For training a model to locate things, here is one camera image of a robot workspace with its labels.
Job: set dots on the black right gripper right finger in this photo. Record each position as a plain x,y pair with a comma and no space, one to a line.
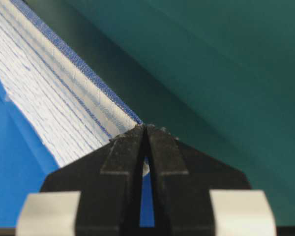
181,179

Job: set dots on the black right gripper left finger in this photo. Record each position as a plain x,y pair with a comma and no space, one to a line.
110,182

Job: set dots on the white blue striped towel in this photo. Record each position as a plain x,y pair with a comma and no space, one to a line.
63,109

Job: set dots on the blue table cloth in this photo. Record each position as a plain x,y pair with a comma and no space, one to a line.
20,173

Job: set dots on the green backdrop curtain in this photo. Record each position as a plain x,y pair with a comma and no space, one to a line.
219,74

